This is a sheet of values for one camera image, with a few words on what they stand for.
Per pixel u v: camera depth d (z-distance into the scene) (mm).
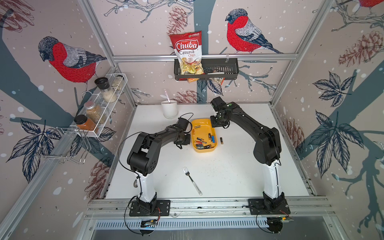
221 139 985
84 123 599
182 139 842
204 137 1008
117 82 856
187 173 854
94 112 643
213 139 978
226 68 947
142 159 505
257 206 729
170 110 1070
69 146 591
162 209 730
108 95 771
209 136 1003
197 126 1065
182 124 799
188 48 815
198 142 978
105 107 714
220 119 783
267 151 537
